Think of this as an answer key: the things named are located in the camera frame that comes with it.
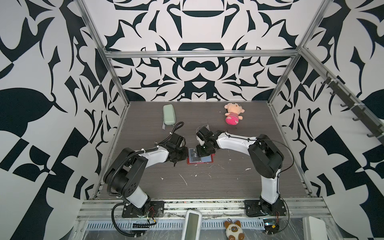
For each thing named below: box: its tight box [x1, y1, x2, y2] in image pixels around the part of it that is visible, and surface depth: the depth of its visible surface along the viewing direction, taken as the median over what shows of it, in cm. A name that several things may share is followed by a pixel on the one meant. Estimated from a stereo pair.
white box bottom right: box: [302, 216, 329, 240], surface depth 69 cm
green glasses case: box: [162, 104, 176, 130], surface depth 110 cm
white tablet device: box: [181, 210, 202, 240], surface depth 68 cm
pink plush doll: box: [224, 102, 245, 126], surface depth 109 cm
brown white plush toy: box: [224, 220, 246, 240], surface depth 68 cm
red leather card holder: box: [186, 147, 216, 165], surface depth 92 cm
